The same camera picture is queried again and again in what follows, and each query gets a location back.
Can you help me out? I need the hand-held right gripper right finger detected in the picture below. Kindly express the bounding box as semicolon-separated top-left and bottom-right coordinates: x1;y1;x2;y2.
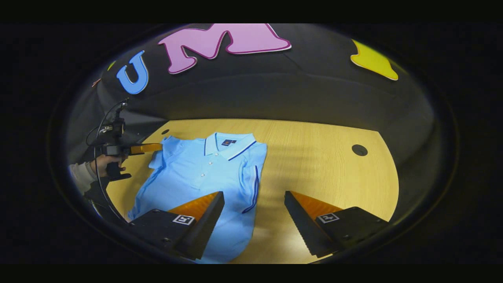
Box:
284;191;389;258

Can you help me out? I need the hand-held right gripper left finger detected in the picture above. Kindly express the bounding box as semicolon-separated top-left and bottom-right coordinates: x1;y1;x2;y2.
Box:
130;191;225;261

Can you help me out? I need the light blue T-shirt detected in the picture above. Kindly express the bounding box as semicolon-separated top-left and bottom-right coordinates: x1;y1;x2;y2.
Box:
127;132;268;264

